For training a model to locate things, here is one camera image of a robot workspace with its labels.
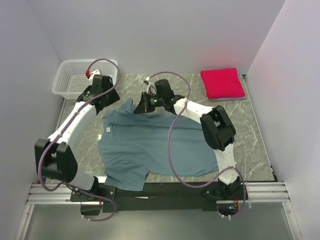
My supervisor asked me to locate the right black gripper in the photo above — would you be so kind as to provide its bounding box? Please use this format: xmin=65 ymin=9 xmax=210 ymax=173
xmin=134 ymin=92 xmax=165 ymax=115

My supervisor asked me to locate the blue-grey t shirt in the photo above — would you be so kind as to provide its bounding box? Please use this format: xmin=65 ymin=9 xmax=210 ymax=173
xmin=98 ymin=98 xmax=218 ymax=191

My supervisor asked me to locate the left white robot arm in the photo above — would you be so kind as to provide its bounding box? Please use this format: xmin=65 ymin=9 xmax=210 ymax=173
xmin=34 ymin=73 xmax=120 ymax=201

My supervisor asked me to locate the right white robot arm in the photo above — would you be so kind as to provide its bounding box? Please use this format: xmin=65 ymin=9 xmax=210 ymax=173
xmin=133 ymin=79 xmax=242 ymax=200

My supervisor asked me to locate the white perforated plastic basket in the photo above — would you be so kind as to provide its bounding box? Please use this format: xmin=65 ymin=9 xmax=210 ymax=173
xmin=51 ymin=59 xmax=118 ymax=100

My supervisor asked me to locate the folded red t shirt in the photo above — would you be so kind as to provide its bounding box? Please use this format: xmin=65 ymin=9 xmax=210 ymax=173
xmin=200 ymin=67 xmax=246 ymax=99

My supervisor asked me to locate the folded lavender t shirt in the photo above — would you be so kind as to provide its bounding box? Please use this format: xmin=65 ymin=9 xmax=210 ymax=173
xmin=208 ymin=96 xmax=247 ymax=102

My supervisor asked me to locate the black base crossbar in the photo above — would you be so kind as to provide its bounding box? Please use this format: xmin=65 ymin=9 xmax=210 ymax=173
xmin=70 ymin=182 xmax=248 ymax=213

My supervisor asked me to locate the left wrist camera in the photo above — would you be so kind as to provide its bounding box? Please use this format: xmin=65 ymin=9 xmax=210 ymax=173
xmin=85 ymin=69 xmax=101 ymax=79

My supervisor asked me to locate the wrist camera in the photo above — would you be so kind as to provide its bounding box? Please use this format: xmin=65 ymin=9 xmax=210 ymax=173
xmin=85 ymin=69 xmax=101 ymax=79
xmin=142 ymin=77 xmax=157 ymax=95

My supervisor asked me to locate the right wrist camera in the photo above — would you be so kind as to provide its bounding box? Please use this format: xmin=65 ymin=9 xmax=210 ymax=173
xmin=142 ymin=77 xmax=157 ymax=95

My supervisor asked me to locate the aluminium frame rail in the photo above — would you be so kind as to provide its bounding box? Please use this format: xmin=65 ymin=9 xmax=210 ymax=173
xmin=26 ymin=182 xmax=291 ymax=205

